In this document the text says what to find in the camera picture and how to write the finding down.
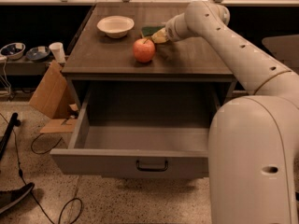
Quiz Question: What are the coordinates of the black floor cable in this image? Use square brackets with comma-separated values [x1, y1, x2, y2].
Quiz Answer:
[0, 112, 84, 224]

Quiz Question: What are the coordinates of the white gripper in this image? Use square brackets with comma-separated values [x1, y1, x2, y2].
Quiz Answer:
[151, 13, 193, 44]

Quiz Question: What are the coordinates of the black drawer handle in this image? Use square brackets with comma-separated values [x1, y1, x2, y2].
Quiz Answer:
[135, 160, 168, 173]

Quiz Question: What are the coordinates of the white paper cup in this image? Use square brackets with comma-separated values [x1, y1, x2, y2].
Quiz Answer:
[49, 42, 65, 63]

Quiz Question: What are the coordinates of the blue bowl far left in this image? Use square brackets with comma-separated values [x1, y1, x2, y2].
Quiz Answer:
[0, 42, 25, 61]

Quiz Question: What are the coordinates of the open grey top drawer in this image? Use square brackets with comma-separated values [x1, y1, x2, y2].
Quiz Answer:
[50, 81, 220, 179]

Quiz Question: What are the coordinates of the green and yellow sponge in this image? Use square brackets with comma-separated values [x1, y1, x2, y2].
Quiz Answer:
[141, 26, 163, 38]

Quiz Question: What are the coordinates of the black stand leg left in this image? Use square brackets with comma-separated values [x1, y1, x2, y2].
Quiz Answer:
[0, 113, 21, 160]

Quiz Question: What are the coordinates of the grey side shelf left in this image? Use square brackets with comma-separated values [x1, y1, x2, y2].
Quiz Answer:
[0, 58, 53, 76]

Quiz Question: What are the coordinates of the red apple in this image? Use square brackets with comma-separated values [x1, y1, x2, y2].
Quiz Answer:
[133, 38, 155, 63]

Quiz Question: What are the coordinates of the blue bowl beside cup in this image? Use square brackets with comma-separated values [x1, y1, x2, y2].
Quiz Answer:
[26, 46, 50, 62]

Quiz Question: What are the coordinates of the brown cardboard box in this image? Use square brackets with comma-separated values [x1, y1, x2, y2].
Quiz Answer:
[29, 61, 78, 133]

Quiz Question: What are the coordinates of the white paper bowl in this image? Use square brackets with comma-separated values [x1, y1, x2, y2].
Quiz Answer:
[97, 16, 135, 38]

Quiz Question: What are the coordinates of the black shoe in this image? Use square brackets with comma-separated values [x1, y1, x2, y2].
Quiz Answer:
[0, 182, 35, 214]

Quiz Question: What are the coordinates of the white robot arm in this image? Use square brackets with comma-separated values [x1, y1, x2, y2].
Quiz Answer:
[164, 0, 299, 224]

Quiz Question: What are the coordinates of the grey drawer cabinet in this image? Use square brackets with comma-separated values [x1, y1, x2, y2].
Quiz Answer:
[61, 2, 243, 114]

